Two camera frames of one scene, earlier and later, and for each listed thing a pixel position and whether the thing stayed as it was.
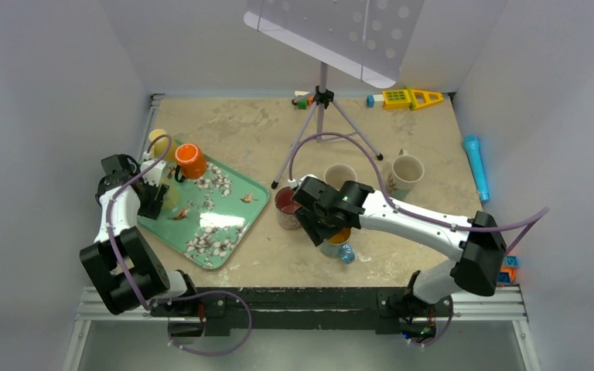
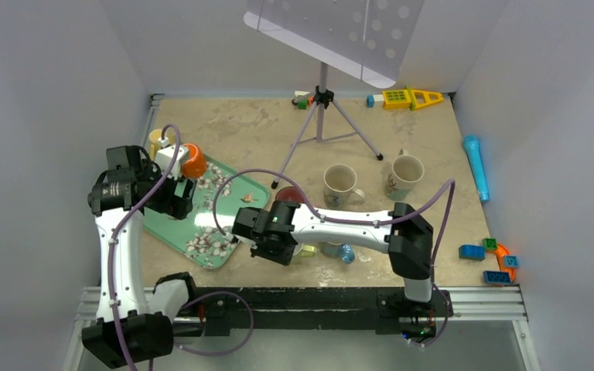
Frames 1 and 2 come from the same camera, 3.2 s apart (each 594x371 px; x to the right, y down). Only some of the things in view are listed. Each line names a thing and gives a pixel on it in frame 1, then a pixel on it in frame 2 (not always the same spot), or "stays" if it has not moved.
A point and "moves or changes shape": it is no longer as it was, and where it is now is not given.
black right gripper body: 315,224 → 284,256
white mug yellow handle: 172,199 moves or changes shape
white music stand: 368,39 stays
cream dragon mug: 338,174 stays
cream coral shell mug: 406,171 stays
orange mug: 192,162 stays
